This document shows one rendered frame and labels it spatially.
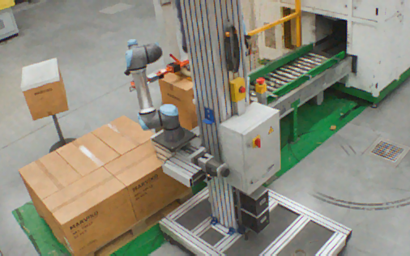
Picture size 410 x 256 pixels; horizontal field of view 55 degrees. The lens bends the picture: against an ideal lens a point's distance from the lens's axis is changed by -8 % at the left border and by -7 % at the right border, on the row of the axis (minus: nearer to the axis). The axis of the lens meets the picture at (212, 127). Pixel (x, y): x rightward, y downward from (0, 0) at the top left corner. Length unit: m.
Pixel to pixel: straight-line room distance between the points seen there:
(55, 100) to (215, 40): 2.51
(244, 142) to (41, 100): 2.59
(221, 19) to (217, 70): 0.30
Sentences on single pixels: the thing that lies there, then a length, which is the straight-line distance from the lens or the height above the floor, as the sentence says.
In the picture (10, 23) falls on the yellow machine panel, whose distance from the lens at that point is 10.46.
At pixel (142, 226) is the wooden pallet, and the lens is 3.66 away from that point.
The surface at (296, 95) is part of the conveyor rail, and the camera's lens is 4.25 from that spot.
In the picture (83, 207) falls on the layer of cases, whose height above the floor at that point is 0.54.
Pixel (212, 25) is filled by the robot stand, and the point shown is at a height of 1.85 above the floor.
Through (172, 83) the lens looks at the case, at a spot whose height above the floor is 1.08.
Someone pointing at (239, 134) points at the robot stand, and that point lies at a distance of 2.48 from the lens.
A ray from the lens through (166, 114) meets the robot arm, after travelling 2.72.
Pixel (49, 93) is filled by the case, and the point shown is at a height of 0.87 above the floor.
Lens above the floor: 2.59
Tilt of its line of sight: 32 degrees down
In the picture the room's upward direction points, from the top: 8 degrees counter-clockwise
